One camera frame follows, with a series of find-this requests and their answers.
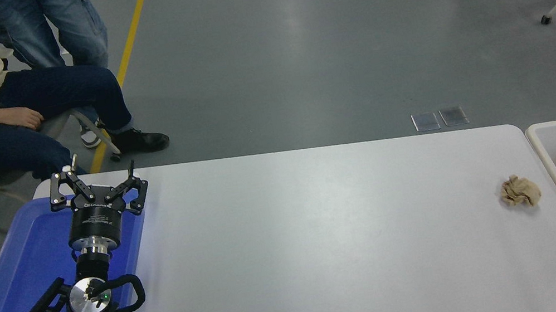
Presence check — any crumpled tan paper ball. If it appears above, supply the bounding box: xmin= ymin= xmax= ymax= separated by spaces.
xmin=497 ymin=171 xmax=544 ymax=212

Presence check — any person's right hand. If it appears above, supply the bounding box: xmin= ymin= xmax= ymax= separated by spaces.
xmin=0 ymin=103 xmax=46 ymax=135

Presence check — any silver floor plate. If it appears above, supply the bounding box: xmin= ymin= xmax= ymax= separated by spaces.
xmin=411 ymin=111 xmax=441 ymax=134
xmin=439 ymin=105 xmax=470 ymax=129

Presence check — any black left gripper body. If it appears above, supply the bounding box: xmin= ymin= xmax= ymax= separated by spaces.
xmin=62 ymin=182 xmax=134 ymax=251

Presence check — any grey office chair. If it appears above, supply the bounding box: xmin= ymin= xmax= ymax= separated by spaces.
xmin=0 ymin=101 xmax=131 ymax=228

